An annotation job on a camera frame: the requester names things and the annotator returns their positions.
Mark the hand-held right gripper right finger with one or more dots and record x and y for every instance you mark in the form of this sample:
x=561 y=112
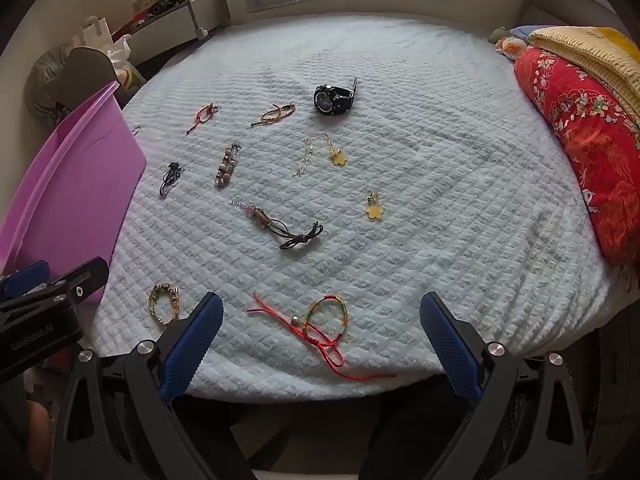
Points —
x=452 y=345

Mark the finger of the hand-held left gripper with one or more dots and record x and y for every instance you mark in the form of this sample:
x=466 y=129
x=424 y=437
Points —
x=85 y=272
x=25 y=276

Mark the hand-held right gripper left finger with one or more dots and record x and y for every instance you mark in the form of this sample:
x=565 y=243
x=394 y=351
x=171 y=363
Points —
x=192 y=345

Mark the purple plastic bin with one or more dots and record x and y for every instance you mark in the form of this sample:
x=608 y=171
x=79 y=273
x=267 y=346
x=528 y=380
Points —
x=75 y=185

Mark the yellow flower pendant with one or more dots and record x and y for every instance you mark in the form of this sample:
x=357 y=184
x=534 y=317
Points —
x=374 y=210

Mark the black wrist watch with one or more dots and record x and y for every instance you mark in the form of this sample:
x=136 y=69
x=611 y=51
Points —
x=327 y=97

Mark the white quilted bed blanket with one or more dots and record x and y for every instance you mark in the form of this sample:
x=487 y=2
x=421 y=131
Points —
x=425 y=160

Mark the grey cloth on chair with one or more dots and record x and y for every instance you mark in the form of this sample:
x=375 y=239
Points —
x=45 y=80

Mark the grey-brown chair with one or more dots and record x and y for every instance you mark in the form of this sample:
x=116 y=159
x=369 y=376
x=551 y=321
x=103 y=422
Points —
x=92 y=67

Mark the white plastic bag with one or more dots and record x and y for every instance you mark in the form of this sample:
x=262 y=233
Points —
x=122 y=60

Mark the white paper bag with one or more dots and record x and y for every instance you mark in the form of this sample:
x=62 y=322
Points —
x=95 y=35

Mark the red floral quilt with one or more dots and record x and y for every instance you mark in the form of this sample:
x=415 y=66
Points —
x=590 y=135

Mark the toy truck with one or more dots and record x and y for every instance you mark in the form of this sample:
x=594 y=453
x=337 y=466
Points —
x=160 y=2

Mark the white and orange plush toy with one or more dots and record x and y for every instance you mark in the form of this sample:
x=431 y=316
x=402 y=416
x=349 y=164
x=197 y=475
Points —
x=512 y=47

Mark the green plush toy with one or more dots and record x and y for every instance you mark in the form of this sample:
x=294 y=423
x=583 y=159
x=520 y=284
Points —
x=497 y=35

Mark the blue pillow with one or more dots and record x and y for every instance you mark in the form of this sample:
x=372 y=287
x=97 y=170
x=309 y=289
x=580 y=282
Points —
x=530 y=31

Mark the yellow knitted blanket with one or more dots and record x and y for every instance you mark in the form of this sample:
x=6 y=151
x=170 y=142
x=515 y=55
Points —
x=590 y=50

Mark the grey padded headboard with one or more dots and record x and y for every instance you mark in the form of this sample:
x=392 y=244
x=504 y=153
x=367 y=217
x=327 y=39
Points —
x=560 y=5

